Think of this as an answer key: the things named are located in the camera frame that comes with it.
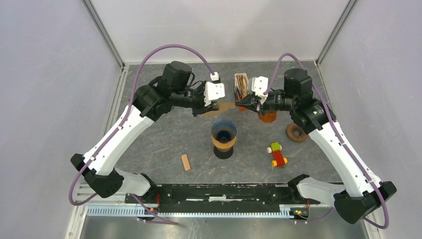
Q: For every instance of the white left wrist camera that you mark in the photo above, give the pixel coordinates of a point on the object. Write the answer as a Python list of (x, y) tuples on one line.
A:
[(213, 92)]

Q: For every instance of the blue plastic coffee dripper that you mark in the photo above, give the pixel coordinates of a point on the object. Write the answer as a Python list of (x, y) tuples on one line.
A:
[(223, 131)]

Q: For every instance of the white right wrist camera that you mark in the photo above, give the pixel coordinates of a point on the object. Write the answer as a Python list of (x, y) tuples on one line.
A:
[(259, 86)]

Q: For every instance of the small wooden block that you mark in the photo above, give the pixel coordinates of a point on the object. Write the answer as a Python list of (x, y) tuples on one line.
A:
[(185, 162)]

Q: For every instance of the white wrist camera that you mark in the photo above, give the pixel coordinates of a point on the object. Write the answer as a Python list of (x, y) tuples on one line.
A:
[(213, 92), (259, 86)]

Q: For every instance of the orange glass carafe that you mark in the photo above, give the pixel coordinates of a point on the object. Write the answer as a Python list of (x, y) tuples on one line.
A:
[(268, 116)]

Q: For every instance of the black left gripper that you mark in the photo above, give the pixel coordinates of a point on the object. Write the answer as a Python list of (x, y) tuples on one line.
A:
[(202, 108)]

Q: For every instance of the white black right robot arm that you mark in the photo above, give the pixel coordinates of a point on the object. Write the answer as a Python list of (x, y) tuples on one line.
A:
[(361, 191)]

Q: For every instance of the orange coffee filter box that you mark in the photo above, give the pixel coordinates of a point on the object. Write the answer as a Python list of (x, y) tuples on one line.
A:
[(241, 86)]

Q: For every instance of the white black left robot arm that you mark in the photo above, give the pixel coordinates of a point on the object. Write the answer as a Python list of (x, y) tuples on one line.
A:
[(174, 88)]

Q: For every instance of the colourful toy car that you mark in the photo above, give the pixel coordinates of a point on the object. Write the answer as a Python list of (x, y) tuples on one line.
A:
[(278, 159)]

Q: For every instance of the light wooden ring holder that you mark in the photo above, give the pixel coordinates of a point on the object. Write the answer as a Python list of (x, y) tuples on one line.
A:
[(224, 146)]

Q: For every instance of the brown paper coffee filter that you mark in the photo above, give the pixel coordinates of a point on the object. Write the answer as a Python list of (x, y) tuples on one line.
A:
[(222, 107)]

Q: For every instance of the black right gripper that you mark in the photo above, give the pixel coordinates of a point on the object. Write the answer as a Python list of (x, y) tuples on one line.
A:
[(251, 100)]

